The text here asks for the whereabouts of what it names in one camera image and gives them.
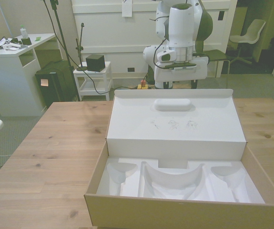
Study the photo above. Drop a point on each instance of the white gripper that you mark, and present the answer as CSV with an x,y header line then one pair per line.
x,y
199,69

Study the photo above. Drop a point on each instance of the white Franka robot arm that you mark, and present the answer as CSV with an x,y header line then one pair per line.
x,y
180,28

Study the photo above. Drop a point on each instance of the cardboard box with white lid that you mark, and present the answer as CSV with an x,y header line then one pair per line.
x,y
175,133

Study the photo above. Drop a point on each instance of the red emergency stop button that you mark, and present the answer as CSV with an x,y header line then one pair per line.
x,y
143,84

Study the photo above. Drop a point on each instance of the dark green stool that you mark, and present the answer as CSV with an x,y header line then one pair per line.
x,y
214,55

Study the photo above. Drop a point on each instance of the white panelled partition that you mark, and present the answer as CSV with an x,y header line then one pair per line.
x,y
117,40

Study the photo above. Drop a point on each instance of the white step stool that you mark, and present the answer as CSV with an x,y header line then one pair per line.
x,y
95,82

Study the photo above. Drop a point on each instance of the white swivel chair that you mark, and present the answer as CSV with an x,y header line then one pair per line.
x,y
248,33

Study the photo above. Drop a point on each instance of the black cube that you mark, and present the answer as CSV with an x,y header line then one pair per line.
x,y
94,63

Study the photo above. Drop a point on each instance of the white paper sheet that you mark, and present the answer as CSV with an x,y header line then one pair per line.
x,y
126,8

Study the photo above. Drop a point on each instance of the white moulded insert tray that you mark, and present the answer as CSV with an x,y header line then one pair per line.
x,y
175,183

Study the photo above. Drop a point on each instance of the black computer tower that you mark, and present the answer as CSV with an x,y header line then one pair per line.
x,y
55,83

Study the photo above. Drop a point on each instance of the tall black tripod stand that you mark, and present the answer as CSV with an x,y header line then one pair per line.
x,y
63,38

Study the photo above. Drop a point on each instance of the orange sticky note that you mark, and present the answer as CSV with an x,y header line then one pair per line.
x,y
44,82

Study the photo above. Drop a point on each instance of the green sticky note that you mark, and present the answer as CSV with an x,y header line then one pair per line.
x,y
38,38

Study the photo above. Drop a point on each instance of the clear plastic bottle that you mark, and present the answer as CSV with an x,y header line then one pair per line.
x,y
23,31

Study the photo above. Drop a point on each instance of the white desk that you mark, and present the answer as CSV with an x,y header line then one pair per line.
x,y
10,78

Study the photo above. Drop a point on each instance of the white handheld device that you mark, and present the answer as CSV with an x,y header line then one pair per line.
x,y
11,46

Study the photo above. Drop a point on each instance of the black wall outlet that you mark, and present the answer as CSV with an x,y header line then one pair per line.
x,y
131,69

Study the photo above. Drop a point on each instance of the black wall switch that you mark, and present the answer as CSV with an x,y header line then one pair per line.
x,y
221,15

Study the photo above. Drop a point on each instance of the short black camera stand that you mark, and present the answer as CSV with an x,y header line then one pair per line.
x,y
80,47

